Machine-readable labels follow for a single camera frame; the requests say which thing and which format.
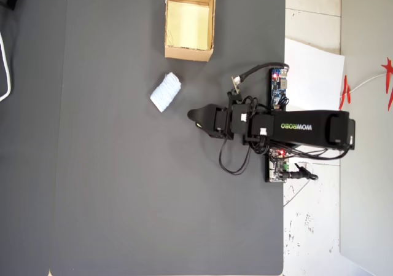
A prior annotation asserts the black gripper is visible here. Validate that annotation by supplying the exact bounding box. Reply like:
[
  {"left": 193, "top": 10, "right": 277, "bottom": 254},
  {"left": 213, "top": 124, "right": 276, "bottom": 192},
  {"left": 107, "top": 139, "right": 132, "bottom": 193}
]
[{"left": 187, "top": 98, "right": 251, "bottom": 141}]

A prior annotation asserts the open cardboard box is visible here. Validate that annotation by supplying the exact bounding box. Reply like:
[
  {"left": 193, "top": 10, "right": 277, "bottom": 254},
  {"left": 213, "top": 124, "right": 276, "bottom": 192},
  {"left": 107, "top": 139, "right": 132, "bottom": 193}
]
[{"left": 164, "top": 0, "right": 217, "bottom": 63}]

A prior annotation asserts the light blue folded cloth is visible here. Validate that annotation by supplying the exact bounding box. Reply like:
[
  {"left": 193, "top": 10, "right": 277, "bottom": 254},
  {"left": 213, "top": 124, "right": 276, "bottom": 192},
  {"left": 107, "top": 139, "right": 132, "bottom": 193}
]
[{"left": 149, "top": 71, "right": 182, "bottom": 113}]

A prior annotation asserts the blue circuit board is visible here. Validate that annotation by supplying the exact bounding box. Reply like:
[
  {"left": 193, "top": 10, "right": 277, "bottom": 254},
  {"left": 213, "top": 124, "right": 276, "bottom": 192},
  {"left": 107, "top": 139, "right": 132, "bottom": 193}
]
[{"left": 270, "top": 67, "right": 290, "bottom": 109}]

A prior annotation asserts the motor controller circuit board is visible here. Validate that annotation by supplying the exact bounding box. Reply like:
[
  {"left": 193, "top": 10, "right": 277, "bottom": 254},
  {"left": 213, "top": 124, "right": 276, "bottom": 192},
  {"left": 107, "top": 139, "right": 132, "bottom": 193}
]
[{"left": 268, "top": 148, "right": 293, "bottom": 183}]

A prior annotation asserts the dark grey table mat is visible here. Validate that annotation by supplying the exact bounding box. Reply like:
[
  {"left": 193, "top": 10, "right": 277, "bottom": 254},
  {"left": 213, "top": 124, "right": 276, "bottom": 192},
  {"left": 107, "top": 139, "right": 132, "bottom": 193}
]
[{"left": 0, "top": 0, "right": 287, "bottom": 276}]

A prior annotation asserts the black power plug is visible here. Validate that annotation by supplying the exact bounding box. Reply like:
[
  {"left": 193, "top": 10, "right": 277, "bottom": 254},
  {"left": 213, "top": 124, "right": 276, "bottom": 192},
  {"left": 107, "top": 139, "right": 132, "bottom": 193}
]
[{"left": 285, "top": 163, "right": 319, "bottom": 182}]

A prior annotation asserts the white paper sheet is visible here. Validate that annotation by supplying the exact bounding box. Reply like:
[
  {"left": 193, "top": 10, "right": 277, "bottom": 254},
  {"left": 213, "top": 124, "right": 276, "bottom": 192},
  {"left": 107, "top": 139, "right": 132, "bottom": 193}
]
[{"left": 284, "top": 37, "right": 346, "bottom": 112}]

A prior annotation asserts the slim red sticker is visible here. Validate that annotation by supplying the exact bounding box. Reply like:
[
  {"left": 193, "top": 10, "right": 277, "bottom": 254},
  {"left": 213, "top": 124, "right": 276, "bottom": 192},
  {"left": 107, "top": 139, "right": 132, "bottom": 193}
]
[{"left": 338, "top": 74, "right": 353, "bottom": 111}]

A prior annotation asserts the light grey board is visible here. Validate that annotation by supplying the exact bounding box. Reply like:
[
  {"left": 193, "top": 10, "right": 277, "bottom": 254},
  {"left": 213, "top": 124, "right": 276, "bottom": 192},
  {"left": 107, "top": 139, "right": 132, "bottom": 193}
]
[{"left": 338, "top": 0, "right": 393, "bottom": 276}]

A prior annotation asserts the red star sticker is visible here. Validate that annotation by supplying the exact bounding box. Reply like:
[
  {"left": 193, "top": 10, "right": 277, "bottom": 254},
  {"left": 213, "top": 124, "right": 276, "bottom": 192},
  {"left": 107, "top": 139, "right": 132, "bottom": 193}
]
[{"left": 380, "top": 57, "right": 393, "bottom": 111}]

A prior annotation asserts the white curved band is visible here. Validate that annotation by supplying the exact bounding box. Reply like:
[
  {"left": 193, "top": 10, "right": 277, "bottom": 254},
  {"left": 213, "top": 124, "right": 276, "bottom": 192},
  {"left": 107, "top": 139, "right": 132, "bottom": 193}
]
[{"left": 0, "top": 31, "right": 14, "bottom": 102}]

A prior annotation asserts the small wrist camera board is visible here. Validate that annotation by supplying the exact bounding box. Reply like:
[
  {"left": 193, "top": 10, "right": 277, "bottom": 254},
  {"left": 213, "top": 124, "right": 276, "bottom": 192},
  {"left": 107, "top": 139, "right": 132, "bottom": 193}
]
[{"left": 230, "top": 75, "right": 242, "bottom": 95}]

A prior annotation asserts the black looped servo wire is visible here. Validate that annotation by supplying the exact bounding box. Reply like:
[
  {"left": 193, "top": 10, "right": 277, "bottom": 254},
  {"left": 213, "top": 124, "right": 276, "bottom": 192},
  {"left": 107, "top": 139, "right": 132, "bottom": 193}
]
[{"left": 218, "top": 137, "right": 256, "bottom": 176}]

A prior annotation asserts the black braided camera cable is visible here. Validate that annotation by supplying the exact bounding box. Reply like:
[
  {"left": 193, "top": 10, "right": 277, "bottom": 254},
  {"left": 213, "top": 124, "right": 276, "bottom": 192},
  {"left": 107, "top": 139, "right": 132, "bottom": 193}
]
[{"left": 235, "top": 61, "right": 291, "bottom": 85}]

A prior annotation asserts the black arm wire bundle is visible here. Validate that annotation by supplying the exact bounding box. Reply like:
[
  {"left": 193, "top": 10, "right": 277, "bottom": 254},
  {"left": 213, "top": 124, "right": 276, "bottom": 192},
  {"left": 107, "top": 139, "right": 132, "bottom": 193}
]
[{"left": 245, "top": 139, "right": 352, "bottom": 161}]

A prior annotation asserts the thin white cable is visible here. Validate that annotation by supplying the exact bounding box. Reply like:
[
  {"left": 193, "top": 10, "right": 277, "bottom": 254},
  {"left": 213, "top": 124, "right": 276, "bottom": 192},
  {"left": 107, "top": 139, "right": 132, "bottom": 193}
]
[{"left": 349, "top": 72, "right": 388, "bottom": 94}]

